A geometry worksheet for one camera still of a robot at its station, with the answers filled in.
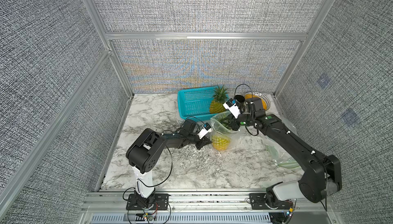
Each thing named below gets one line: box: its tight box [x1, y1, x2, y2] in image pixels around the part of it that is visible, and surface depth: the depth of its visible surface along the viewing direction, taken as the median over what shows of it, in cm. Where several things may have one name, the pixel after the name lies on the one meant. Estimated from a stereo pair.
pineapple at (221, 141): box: [211, 115, 233, 151], surface depth 85 cm
